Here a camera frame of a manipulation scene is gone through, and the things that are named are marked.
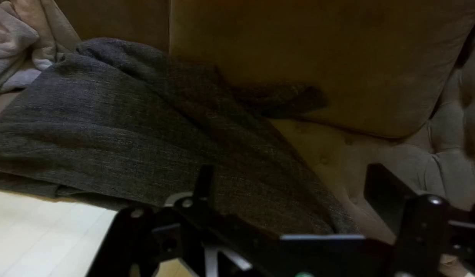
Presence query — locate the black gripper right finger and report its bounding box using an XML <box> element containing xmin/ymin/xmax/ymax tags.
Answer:
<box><xmin>364</xmin><ymin>164</ymin><xmax>475</xmax><ymax>277</ymax></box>

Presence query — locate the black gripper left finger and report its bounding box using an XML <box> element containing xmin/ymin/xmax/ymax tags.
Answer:
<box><xmin>85</xmin><ymin>165</ymin><xmax>213</xmax><ymax>277</ymax></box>

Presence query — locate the dark grey fleece blanket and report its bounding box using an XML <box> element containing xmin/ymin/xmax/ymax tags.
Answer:
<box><xmin>0</xmin><ymin>39</ymin><xmax>353</xmax><ymax>233</ymax></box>

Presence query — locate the light grey crumpled cloth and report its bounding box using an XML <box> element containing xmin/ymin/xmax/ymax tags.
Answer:
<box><xmin>0</xmin><ymin>0</ymin><xmax>79</xmax><ymax>94</ymax></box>

